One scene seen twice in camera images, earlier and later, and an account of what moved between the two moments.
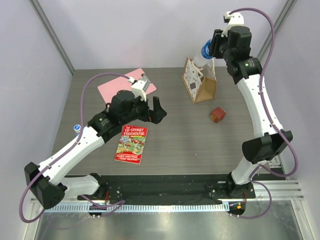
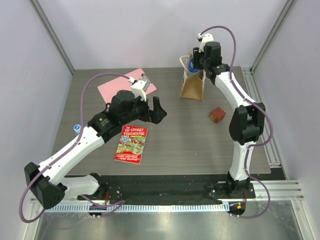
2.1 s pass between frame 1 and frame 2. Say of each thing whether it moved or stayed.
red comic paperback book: stayed
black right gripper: moved
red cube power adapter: stayed
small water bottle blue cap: stayed
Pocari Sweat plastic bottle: moved
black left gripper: stayed
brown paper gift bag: moved
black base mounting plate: stayed
